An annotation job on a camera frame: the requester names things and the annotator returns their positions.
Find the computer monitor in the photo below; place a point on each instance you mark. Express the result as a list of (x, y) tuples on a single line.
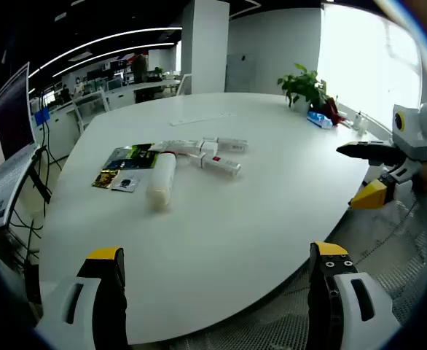
[(9, 120)]

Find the white office desk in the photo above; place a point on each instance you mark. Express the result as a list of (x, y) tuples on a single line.
[(144, 87)]

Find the small grey skincare sachet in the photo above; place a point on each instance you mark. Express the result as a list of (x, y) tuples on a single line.
[(126, 183)]

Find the dark red bag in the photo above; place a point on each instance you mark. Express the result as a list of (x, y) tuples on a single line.
[(330, 109)]

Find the potted green plant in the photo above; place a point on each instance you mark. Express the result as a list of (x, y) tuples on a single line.
[(302, 85)]

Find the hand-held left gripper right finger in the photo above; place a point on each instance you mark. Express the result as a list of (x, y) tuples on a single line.
[(323, 291)]

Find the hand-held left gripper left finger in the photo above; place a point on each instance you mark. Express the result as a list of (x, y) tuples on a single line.
[(108, 291)]

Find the blue white tissue pack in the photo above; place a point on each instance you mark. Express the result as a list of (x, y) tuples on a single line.
[(319, 119)]

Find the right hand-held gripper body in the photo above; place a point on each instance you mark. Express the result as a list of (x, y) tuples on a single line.
[(414, 135)]

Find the white skincare bottle red collar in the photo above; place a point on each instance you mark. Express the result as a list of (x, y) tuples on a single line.
[(160, 182)]

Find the grey cabinet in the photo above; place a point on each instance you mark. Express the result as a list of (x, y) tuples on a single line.
[(240, 73)]

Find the gold foil skincare sachet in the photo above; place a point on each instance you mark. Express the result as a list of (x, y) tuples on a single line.
[(106, 178)]

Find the white mesh office chair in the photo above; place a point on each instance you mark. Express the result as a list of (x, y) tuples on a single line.
[(399, 248)]

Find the black laptop stand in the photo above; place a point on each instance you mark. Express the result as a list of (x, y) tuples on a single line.
[(40, 175)]

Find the small white bottle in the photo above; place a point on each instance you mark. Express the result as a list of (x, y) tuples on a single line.
[(358, 122)]

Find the white background chair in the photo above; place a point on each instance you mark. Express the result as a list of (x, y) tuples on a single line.
[(184, 84), (89, 109)]

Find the green black skincare sachet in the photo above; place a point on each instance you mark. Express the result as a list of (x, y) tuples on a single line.
[(133, 156)]

